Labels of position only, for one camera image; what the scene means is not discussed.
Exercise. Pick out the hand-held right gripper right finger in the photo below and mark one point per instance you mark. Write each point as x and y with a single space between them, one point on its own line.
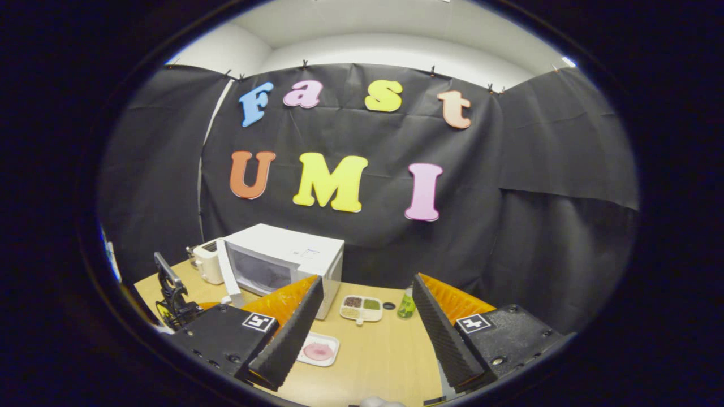
441 333

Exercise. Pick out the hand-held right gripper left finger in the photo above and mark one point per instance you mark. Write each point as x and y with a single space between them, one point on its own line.
294 333

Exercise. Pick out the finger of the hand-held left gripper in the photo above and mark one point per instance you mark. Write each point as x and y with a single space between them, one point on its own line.
209 305

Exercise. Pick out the pink round food slice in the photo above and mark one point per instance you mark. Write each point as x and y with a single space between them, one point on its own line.
318 351

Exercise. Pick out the white square plate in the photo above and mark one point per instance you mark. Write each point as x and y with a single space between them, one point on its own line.
328 359

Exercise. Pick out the white microwave oven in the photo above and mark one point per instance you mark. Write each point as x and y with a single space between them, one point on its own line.
288 249

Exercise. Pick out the white toaster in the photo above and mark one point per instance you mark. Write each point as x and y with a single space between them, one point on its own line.
208 263

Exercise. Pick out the green drink bottle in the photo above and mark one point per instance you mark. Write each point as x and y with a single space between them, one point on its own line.
406 305

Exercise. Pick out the divided white dish with beans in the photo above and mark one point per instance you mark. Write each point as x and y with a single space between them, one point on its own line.
362 308

